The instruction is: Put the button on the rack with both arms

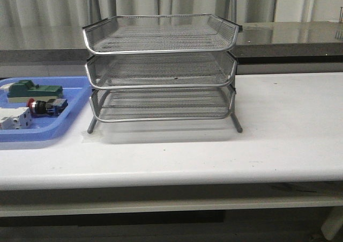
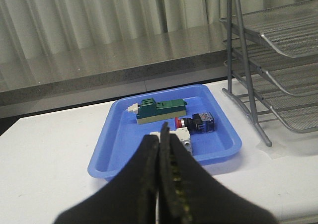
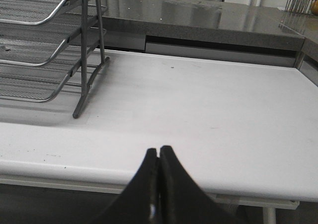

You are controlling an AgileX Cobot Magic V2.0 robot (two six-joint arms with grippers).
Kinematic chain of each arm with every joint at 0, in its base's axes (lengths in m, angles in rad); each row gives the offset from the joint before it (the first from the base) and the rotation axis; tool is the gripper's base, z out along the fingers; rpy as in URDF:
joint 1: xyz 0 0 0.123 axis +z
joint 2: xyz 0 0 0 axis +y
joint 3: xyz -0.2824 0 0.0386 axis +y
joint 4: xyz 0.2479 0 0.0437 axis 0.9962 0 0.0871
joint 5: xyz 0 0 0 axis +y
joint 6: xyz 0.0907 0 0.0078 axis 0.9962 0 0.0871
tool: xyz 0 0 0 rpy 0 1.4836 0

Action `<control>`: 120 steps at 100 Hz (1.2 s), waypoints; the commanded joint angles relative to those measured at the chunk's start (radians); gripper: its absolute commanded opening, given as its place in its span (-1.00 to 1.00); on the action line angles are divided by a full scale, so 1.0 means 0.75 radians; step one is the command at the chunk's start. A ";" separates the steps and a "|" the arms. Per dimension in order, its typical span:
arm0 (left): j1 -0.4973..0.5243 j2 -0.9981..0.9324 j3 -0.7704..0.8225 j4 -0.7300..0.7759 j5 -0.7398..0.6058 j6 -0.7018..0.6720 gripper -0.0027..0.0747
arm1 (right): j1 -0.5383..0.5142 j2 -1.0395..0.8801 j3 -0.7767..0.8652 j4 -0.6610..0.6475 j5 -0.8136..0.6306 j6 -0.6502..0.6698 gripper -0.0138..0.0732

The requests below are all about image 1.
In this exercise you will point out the green terminal block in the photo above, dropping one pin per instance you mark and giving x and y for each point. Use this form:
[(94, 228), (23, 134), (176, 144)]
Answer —
[(24, 90)]

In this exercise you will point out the white circuit breaker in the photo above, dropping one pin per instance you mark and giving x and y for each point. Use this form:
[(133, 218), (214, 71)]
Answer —
[(15, 118)]

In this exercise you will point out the dark steel counter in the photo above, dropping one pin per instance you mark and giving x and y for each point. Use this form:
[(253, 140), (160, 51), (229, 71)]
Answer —
[(275, 42)]

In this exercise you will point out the red emergency stop button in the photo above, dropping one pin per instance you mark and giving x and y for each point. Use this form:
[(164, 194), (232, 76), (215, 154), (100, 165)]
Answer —
[(52, 107)]

